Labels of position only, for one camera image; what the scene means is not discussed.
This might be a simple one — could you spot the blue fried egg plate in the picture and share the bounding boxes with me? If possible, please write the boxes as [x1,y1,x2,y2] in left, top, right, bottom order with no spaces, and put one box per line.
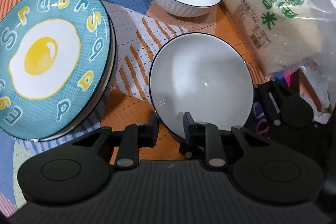
[1,0,110,140]

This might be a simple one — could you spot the pink scissors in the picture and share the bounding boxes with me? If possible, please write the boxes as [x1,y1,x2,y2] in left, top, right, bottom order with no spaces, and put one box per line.
[255,118,269,135]

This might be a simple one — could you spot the patchwork tablecloth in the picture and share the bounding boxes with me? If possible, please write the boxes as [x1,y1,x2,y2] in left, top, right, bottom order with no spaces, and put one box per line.
[1,0,266,217]

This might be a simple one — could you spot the rice bag with handle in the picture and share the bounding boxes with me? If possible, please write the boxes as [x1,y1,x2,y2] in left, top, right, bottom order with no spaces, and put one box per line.
[224,0,335,80]

